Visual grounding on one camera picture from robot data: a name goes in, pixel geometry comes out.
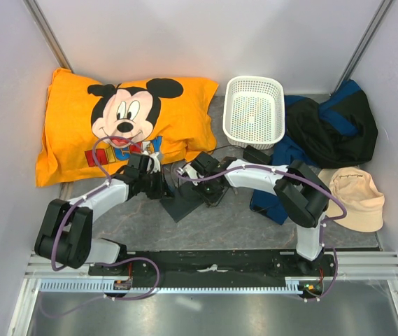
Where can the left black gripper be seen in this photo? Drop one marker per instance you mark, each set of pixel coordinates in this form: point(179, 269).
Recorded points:
point(161, 191)

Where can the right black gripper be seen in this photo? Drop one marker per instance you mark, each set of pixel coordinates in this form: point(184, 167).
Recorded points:
point(210, 199)

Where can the dark grey network switch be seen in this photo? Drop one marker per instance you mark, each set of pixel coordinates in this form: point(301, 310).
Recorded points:
point(184, 201)

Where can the black power adapter brick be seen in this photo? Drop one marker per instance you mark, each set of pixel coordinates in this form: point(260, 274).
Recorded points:
point(255, 156)

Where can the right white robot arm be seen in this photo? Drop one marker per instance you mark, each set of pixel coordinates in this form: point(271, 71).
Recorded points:
point(299, 191)

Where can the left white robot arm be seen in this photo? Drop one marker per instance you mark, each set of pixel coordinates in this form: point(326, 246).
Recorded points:
point(65, 236)

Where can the orange Mickey Mouse pillow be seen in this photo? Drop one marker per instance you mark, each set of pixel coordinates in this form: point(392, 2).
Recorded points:
point(91, 128)

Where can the white perforated plastic basket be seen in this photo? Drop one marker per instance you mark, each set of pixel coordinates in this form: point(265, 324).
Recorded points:
point(254, 112)

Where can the blue and black garment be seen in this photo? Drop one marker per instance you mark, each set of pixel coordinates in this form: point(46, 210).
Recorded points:
point(340, 132)

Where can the beige bucket hat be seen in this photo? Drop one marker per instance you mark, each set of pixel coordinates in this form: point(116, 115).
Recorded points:
point(356, 190)

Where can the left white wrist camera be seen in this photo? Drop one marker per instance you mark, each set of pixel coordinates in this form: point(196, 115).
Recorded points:
point(154, 165)

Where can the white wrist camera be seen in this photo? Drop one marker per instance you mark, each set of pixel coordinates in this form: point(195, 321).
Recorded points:
point(187, 173)
point(154, 165)

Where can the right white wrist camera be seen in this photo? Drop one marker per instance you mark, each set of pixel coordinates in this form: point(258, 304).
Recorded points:
point(187, 173)

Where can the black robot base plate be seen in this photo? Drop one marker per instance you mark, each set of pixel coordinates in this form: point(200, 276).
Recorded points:
point(234, 267)

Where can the white slotted cable duct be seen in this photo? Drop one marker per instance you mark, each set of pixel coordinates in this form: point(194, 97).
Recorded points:
point(116, 287)

